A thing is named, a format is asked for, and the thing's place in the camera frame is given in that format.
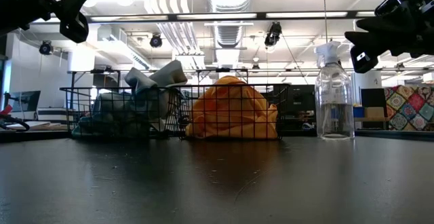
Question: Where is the black wire basket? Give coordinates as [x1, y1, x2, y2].
[59, 85, 186, 140]
[176, 83, 291, 141]

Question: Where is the black ceiling camera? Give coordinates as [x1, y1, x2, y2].
[263, 21, 283, 48]
[149, 33, 163, 49]
[38, 39, 54, 56]

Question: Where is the black table mat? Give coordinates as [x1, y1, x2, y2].
[0, 128, 434, 224]

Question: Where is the black square panel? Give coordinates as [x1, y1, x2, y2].
[359, 88, 388, 109]

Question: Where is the blue-grey microfiber towel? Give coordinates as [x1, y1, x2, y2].
[73, 91, 170, 139]
[123, 59, 189, 98]
[71, 115, 102, 139]

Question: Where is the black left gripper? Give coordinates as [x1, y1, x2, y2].
[0, 0, 98, 45]

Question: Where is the white shelf unit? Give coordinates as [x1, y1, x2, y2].
[37, 107, 74, 124]

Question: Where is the dark computer monitor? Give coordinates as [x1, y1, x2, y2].
[3, 90, 41, 120]

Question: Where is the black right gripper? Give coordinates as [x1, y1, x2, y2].
[344, 0, 434, 74]

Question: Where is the colourful patchwork quilt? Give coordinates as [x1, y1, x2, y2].
[383, 84, 434, 132]

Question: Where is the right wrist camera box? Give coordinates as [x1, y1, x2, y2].
[374, 0, 410, 18]

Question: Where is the silver ceiling duct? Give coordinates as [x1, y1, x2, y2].
[205, 0, 254, 48]

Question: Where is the black equipment cabinet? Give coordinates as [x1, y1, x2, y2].
[284, 83, 318, 123]

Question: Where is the tan cardboard box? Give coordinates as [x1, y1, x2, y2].
[363, 107, 387, 119]

